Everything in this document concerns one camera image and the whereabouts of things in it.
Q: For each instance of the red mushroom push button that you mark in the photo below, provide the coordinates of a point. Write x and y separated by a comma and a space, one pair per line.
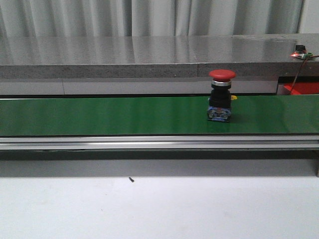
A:
220, 98

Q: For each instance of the grey stone counter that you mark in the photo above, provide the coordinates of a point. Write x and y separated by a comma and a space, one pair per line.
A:
151, 56

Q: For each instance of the green conveyor belt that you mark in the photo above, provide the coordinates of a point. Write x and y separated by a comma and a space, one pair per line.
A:
157, 115

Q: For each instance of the red plastic tray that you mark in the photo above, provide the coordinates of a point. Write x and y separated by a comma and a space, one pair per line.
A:
301, 89

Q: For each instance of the small black sensor cube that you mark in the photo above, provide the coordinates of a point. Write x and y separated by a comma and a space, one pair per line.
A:
300, 49

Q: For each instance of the small green circuit board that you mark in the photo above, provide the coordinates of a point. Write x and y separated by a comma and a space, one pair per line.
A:
302, 56

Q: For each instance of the grey curtain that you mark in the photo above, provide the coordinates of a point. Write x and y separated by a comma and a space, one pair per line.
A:
66, 18

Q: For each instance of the aluminium conveyor frame rail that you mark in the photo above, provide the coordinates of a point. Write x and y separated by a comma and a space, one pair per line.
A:
160, 156

